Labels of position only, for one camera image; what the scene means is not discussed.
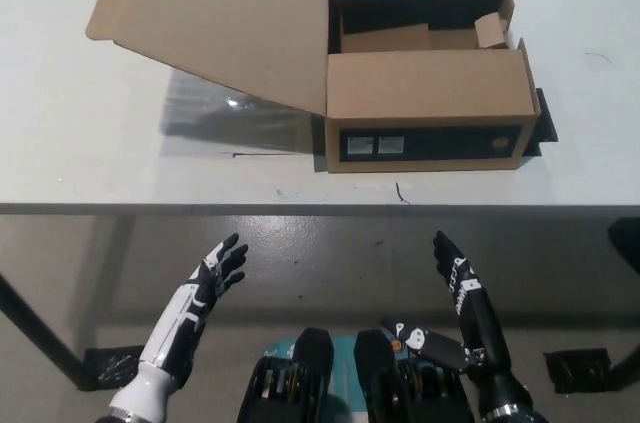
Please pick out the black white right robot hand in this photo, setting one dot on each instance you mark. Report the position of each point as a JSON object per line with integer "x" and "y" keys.
{"x": 472, "y": 308}

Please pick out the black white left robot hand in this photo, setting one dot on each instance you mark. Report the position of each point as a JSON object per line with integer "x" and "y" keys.
{"x": 192, "y": 295}

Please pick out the brown cardboard storage box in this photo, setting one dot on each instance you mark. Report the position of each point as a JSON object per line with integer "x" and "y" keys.
{"x": 425, "y": 93}

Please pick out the clear plastic sheet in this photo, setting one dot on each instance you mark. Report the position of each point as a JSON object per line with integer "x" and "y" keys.
{"x": 225, "y": 120}

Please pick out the black floor tape patch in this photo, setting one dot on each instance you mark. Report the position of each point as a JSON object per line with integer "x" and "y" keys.
{"x": 575, "y": 370}
{"x": 112, "y": 368}

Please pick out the robot legs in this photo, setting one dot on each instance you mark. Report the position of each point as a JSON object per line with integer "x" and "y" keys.
{"x": 370, "y": 373}

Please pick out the black table leg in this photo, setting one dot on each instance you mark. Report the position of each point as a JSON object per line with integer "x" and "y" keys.
{"x": 625, "y": 303}
{"x": 40, "y": 328}

